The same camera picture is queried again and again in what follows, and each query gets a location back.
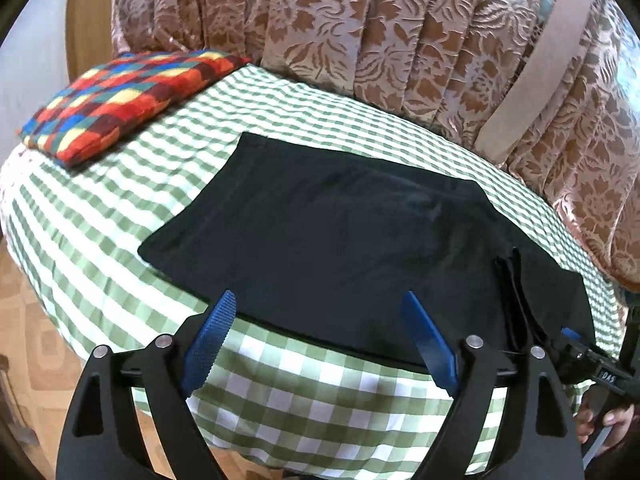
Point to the brown floral curtain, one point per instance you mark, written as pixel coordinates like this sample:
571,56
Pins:
350,25

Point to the green checked bed sheet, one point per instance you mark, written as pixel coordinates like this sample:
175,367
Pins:
325,400

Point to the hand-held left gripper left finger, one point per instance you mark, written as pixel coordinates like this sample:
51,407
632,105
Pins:
212,332

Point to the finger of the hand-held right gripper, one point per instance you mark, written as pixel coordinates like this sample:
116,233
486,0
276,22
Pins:
575,355

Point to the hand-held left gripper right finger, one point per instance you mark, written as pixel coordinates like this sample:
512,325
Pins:
432,345

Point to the beige curtain tie band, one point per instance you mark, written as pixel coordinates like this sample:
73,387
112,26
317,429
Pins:
530,90

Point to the person's right hand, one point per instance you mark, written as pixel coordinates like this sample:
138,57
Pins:
620,417

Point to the black embroidered pants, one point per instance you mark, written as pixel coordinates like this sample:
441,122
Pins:
325,240

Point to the multicoloured checked pillow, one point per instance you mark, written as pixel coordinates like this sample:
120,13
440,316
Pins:
115,100

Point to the wooden board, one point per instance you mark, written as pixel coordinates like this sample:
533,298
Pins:
87,15

